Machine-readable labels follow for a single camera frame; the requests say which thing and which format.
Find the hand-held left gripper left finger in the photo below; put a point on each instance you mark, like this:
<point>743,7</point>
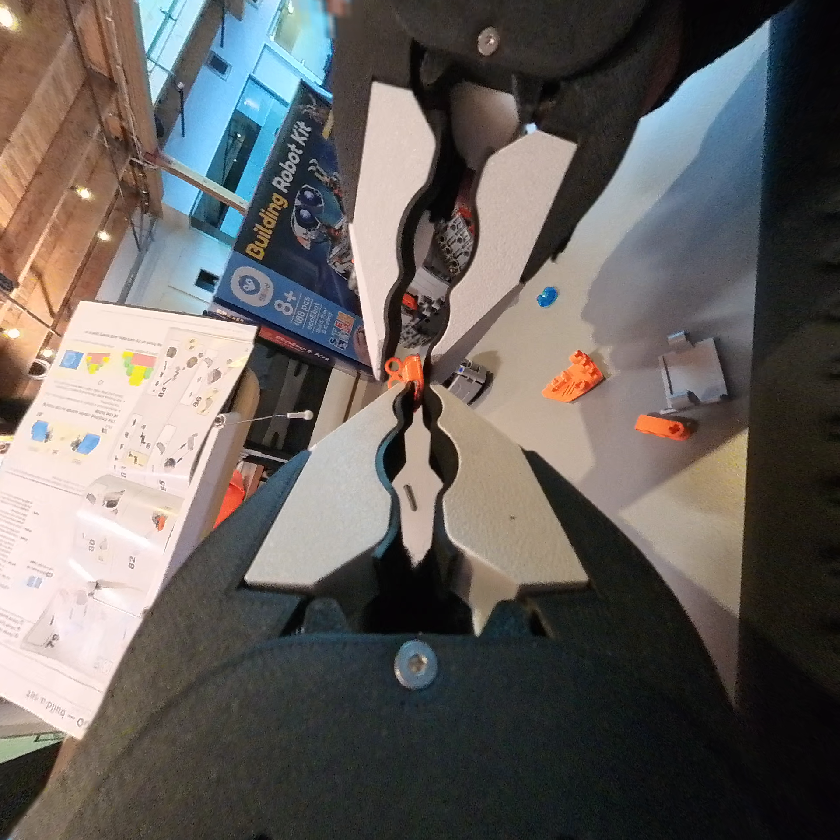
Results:
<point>315,525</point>

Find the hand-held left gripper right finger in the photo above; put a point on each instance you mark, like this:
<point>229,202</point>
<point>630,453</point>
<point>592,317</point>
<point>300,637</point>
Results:
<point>518,525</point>

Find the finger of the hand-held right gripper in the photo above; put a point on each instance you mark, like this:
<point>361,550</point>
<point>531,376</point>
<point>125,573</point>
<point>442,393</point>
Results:
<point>525,197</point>
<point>387,170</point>

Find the orange connector piece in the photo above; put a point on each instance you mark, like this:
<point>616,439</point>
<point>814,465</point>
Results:
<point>410,371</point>

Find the person's right hand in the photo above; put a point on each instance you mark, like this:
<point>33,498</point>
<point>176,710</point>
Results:
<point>666,72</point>

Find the tracked toy robot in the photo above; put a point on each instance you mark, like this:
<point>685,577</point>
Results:
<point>453,243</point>

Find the dark grey axle pin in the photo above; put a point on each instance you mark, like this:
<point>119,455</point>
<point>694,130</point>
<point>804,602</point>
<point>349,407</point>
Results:
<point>411,497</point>

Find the small blue piece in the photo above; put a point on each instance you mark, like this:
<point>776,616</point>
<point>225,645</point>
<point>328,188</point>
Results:
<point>548,296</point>

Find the blue robot kit box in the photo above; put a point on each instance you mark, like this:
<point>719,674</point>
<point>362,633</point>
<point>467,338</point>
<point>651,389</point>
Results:
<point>282,262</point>

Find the grey motor block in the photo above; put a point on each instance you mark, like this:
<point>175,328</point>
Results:
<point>472,380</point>

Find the orange wedge piece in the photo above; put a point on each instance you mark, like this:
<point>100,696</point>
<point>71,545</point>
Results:
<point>574,379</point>

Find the orange beam piece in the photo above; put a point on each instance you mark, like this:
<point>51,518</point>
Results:
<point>666,426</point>

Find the instruction booklet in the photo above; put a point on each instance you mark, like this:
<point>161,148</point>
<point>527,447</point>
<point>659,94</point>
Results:
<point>98,492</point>

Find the grey panel piece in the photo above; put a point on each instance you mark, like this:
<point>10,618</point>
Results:
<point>695,374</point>

